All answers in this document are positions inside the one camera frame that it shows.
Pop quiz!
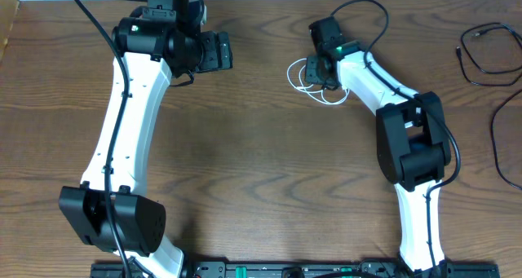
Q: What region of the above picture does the thick black usb cable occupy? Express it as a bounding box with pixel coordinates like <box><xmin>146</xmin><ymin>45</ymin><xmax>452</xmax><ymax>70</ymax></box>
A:
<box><xmin>489</xmin><ymin>88</ymin><xmax>522</xmax><ymax>192</ymax></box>

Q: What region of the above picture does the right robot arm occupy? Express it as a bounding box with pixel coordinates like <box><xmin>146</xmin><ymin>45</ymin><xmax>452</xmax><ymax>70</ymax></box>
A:
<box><xmin>305</xmin><ymin>16</ymin><xmax>451</xmax><ymax>274</ymax></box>

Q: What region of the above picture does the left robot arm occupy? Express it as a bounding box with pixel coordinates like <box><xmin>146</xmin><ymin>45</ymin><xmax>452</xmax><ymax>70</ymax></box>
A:
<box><xmin>59</xmin><ymin>0</ymin><xmax>233</xmax><ymax>277</ymax></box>

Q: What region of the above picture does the cardboard panel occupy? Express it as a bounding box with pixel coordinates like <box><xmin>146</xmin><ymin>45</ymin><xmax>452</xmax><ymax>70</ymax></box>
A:
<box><xmin>0</xmin><ymin>0</ymin><xmax>20</xmax><ymax>59</ymax></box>

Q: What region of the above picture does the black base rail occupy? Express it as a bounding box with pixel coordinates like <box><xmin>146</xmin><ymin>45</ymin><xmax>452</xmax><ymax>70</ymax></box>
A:
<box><xmin>90</xmin><ymin>261</ymin><xmax>501</xmax><ymax>278</ymax></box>

